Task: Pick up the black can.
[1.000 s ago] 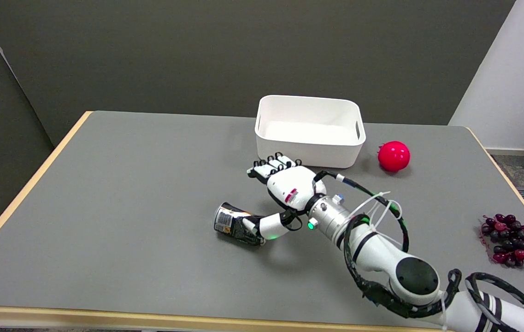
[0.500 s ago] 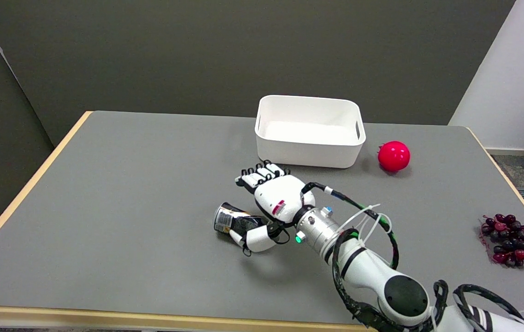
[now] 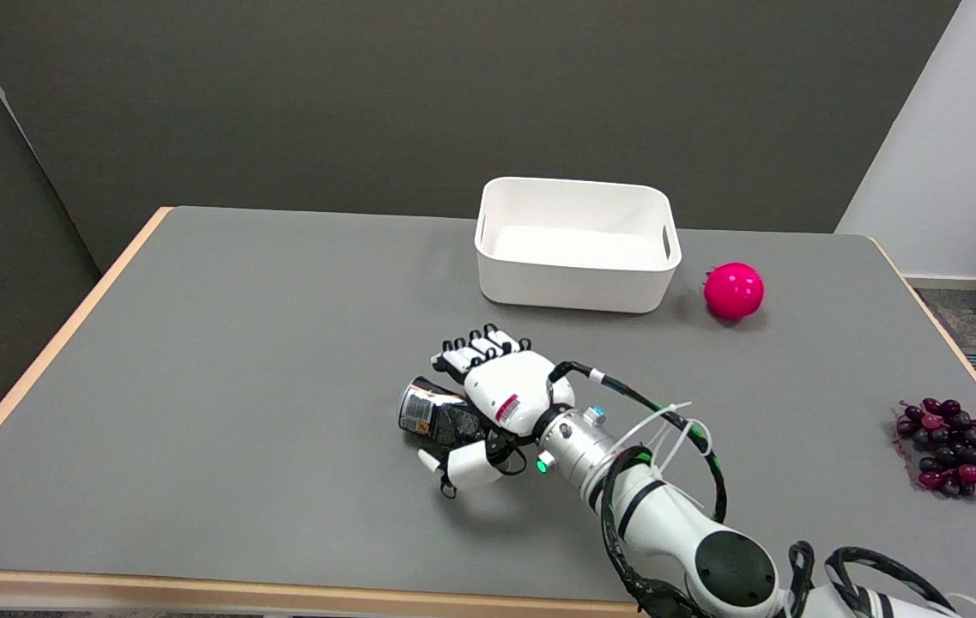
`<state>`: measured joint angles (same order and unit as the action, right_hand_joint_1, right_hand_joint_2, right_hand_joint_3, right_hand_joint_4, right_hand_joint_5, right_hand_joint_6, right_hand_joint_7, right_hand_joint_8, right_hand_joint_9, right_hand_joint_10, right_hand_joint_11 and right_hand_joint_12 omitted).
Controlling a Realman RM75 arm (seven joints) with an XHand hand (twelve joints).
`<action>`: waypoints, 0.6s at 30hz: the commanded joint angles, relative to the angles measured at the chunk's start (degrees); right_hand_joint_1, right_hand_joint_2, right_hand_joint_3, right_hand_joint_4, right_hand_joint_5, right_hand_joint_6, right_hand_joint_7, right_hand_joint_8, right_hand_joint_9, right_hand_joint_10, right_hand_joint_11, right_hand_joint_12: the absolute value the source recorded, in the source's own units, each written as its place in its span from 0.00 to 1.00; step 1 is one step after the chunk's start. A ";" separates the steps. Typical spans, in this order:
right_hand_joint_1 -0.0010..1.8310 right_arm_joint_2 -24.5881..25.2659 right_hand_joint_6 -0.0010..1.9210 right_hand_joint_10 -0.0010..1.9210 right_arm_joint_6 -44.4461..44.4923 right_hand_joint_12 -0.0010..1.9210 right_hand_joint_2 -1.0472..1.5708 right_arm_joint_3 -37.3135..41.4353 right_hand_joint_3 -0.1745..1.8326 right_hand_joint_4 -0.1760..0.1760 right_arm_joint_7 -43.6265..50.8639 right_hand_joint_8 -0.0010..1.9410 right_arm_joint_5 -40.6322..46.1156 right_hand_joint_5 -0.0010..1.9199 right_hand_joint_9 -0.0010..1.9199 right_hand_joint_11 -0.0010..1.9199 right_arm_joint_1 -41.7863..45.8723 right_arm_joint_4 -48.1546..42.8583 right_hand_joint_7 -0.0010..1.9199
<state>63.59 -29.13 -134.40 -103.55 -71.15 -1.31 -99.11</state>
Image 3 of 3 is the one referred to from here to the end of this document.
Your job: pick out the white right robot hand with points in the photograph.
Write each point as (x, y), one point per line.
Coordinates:
(500, 399)

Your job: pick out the crushed black can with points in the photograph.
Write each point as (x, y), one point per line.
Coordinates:
(436, 418)

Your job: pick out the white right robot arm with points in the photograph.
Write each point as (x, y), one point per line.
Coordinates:
(668, 515)

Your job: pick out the white plastic bin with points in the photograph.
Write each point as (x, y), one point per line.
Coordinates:
(577, 245)

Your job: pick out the red toy pomegranate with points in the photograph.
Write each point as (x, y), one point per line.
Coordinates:
(734, 291)

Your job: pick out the purple toy grape bunch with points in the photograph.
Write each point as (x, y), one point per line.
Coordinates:
(955, 446)

